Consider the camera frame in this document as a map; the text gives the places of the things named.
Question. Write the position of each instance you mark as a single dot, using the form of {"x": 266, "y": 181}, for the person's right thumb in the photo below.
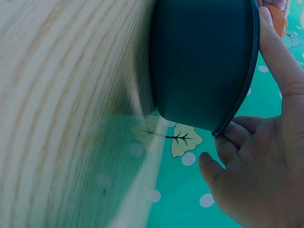
{"x": 278, "y": 59}

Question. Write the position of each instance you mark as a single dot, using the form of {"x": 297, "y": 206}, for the dark teal plastic bowl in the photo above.
{"x": 202, "y": 64}

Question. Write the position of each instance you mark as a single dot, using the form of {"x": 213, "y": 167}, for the person's right hand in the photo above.
{"x": 266, "y": 171}

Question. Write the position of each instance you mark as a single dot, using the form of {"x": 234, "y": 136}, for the person's right fingers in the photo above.
{"x": 234, "y": 137}

